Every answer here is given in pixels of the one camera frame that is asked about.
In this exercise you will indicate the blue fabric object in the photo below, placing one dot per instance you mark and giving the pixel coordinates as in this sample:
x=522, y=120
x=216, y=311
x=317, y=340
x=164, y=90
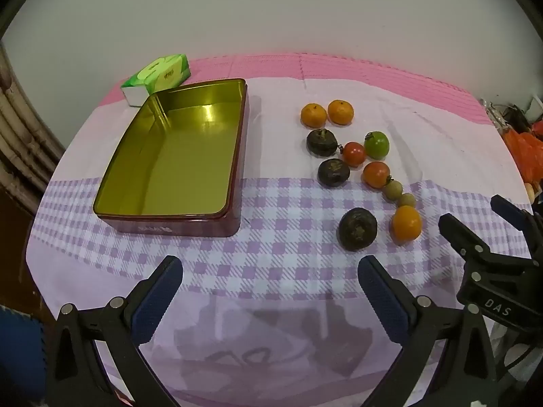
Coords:
x=17, y=347

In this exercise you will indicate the small tan longan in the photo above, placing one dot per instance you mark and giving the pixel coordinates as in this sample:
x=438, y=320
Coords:
x=407, y=201
x=393, y=190

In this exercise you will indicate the pink foam mat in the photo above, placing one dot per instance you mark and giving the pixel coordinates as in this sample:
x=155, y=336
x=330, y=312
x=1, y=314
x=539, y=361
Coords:
x=382, y=76

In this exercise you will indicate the smooth orange fruit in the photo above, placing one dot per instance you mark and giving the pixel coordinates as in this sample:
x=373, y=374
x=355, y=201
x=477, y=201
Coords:
x=406, y=223

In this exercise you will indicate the red tomato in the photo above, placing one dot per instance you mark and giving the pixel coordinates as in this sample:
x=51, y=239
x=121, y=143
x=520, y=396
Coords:
x=354, y=154

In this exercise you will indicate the silver foil packet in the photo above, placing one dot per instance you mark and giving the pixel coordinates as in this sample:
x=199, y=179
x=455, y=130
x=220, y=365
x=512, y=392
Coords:
x=494, y=114

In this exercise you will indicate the green tomato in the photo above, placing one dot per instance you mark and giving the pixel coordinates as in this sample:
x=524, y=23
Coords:
x=377, y=146

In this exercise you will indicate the maroon and gold tin box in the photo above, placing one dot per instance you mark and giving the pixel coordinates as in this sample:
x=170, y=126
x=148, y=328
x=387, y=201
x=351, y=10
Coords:
x=169, y=169

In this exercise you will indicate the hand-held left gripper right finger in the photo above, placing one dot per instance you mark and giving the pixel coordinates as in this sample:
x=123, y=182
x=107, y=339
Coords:
x=384, y=301

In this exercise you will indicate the orange plastic bag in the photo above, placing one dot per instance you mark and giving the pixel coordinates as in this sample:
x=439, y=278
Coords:
x=524, y=148

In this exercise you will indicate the orange mandarin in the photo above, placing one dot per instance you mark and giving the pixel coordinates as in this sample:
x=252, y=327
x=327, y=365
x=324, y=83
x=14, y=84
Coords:
x=314, y=115
x=341, y=112

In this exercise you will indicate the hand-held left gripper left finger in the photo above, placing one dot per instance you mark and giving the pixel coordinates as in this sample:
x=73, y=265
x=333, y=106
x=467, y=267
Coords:
x=157, y=301

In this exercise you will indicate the bamboo furniture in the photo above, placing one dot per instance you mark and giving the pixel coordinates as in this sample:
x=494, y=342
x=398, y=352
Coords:
x=21, y=135

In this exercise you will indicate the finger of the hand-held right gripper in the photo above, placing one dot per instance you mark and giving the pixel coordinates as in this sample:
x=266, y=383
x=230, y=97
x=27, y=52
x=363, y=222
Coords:
x=509, y=208
x=460, y=233

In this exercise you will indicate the red-orange tomato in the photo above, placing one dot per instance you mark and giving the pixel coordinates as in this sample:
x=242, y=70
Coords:
x=376, y=174

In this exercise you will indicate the large dark purple mangosteen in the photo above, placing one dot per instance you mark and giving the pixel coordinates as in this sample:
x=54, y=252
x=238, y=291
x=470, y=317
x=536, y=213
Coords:
x=357, y=229

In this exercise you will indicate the green tissue box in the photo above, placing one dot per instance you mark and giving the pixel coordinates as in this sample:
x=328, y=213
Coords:
x=163, y=70

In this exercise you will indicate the lilac checked tablecloth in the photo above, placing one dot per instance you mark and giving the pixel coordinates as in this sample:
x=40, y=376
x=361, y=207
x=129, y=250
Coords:
x=280, y=263

